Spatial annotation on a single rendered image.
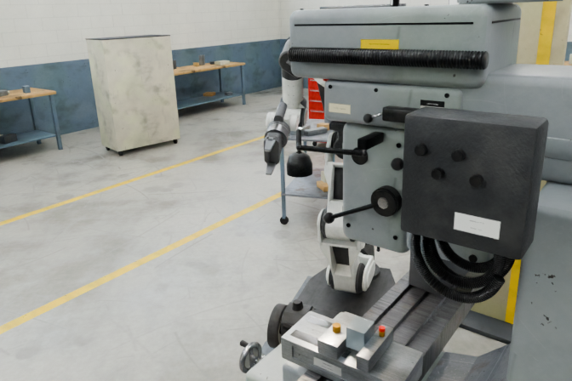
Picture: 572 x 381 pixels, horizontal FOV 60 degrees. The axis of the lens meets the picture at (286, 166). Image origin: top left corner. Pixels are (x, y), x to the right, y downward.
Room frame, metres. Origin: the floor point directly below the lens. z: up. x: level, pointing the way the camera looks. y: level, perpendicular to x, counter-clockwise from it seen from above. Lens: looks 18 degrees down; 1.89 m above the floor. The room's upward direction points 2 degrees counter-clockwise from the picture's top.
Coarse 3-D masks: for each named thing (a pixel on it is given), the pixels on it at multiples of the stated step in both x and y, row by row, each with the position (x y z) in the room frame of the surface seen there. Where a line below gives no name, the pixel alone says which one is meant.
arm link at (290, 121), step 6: (282, 102) 1.88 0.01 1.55; (282, 108) 1.84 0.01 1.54; (276, 114) 1.81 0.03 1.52; (282, 114) 1.81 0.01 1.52; (288, 114) 1.87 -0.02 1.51; (294, 114) 1.87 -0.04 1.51; (276, 120) 1.80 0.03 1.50; (282, 120) 1.80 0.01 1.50; (288, 120) 1.83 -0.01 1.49; (294, 120) 1.84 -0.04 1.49; (288, 126) 1.80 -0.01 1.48; (294, 126) 1.84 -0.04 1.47
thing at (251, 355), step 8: (240, 344) 1.54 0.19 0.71; (248, 344) 1.53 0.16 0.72; (256, 344) 1.54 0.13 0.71; (248, 352) 1.50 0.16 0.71; (256, 352) 1.55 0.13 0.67; (240, 360) 1.49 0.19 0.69; (248, 360) 1.51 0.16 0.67; (256, 360) 1.50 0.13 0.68; (240, 368) 1.48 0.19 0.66; (248, 368) 1.51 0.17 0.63
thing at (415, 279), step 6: (414, 264) 1.49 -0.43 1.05; (426, 264) 1.46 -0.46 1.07; (450, 264) 1.47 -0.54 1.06; (414, 270) 1.49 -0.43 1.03; (456, 270) 1.50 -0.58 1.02; (462, 270) 1.54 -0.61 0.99; (414, 276) 1.49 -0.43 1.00; (420, 276) 1.47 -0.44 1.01; (414, 282) 1.49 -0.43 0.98; (420, 282) 1.47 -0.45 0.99; (426, 282) 1.46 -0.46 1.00; (444, 282) 1.44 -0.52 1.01; (420, 288) 1.47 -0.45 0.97; (426, 288) 1.46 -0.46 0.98; (438, 294) 1.43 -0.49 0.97
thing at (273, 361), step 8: (280, 344) 1.47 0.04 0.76; (272, 352) 1.43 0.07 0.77; (280, 352) 1.42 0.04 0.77; (264, 360) 1.39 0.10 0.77; (272, 360) 1.39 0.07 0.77; (280, 360) 1.39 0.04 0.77; (256, 368) 1.35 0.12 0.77; (264, 368) 1.35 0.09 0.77; (272, 368) 1.35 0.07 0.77; (280, 368) 1.34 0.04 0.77; (248, 376) 1.32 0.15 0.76; (256, 376) 1.31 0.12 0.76; (264, 376) 1.31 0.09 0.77; (272, 376) 1.31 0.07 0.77; (280, 376) 1.31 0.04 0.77
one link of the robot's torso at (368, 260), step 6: (360, 258) 2.14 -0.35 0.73; (366, 258) 2.13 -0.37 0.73; (372, 258) 2.13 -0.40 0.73; (366, 264) 2.06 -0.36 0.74; (372, 264) 2.09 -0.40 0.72; (366, 270) 2.01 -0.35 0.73; (372, 270) 2.09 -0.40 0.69; (366, 276) 2.00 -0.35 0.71; (372, 276) 2.09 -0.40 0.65; (366, 282) 1.99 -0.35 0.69; (366, 288) 2.01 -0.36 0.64
